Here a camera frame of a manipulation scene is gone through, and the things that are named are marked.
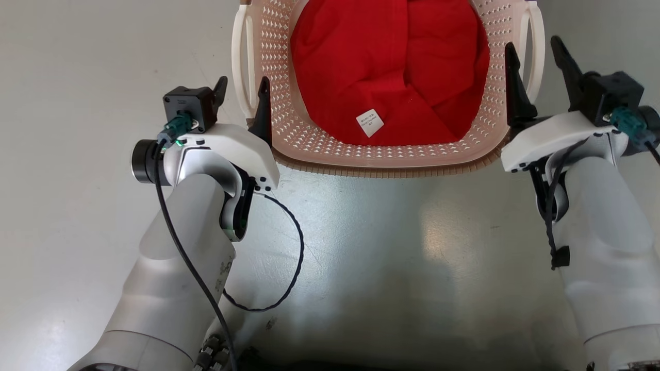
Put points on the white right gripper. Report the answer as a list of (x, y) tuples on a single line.
[(551, 136)]

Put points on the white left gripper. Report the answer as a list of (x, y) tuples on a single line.
[(242, 149)]

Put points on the beige perforated plastic laundry basket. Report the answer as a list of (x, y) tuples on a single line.
[(309, 139)]

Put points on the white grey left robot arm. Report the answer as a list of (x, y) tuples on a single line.
[(175, 268)]

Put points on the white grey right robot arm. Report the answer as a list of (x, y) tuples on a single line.
[(603, 247)]

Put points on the red garment with white tag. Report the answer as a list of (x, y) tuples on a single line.
[(381, 62)]

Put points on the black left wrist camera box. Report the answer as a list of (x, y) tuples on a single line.
[(188, 105)]

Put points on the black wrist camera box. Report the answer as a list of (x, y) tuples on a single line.
[(188, 105), (613, 93)]

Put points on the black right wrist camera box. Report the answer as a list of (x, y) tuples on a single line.
[(613, 93)]

